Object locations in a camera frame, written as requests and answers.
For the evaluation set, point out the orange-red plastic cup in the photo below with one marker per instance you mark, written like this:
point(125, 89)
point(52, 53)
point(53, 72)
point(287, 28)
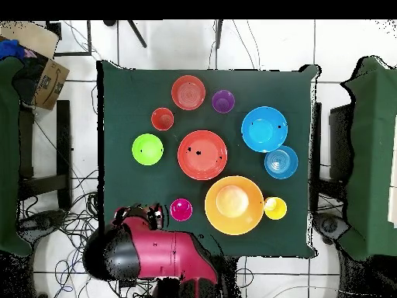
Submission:
point(162, 119)

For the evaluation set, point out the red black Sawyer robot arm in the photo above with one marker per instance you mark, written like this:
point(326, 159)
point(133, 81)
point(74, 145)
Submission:
point(161, 251)

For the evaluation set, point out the wide orange-red shallow bowl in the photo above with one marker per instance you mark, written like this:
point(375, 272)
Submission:
point(202, 158)

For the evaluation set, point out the magenta-red plastic cup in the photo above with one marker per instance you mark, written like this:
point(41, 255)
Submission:
point(181, 209)

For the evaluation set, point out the green plastic bowl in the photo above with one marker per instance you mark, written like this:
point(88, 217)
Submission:
point(147, 149)

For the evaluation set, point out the large orange plastic bowl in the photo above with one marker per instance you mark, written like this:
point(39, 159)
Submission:
point(234, 205)

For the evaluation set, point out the dark green table cloth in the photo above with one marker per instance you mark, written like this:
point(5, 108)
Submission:
point(139, 186)

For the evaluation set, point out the purple plastic cup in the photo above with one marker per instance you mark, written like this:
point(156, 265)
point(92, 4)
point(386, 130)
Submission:
point(223, 101)

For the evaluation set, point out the small orange-red ringed bowl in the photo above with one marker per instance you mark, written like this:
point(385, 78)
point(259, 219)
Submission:
point(188, 93)

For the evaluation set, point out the large blue plastic bowl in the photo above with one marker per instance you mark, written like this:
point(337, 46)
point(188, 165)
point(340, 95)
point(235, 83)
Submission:
point(264, 129)

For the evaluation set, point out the small blue plastic bowl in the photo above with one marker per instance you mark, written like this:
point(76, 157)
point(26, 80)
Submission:
point(282, 163)

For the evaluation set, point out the yellow plastic cup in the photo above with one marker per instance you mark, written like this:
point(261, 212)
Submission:
point(277, 209)

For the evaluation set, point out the black tripod leg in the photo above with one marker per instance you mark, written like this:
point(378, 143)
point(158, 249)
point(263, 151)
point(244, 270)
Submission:
point(137, 34)
point(219, 31)

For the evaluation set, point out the black box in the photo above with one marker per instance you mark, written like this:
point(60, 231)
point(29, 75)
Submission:
point(339, 139)

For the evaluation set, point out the black rounded floor base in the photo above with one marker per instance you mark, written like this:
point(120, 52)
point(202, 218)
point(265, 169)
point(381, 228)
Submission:
point(43, 222)
point(330, 226)

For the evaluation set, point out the brown cardboard box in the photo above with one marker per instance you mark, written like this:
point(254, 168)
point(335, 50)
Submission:
point(51, 83)

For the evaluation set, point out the green cloth covered table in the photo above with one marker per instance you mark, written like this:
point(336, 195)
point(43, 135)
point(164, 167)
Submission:
point(372, 155)
point(7, 155)

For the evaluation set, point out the blue cloth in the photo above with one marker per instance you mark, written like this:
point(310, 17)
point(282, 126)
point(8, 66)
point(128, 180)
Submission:
point(11, 49)

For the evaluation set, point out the black chair frame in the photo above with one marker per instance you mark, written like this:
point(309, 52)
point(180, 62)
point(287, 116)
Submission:
point(63, 139)

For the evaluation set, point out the black metal frame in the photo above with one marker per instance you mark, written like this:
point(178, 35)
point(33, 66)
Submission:
point(89, 37)

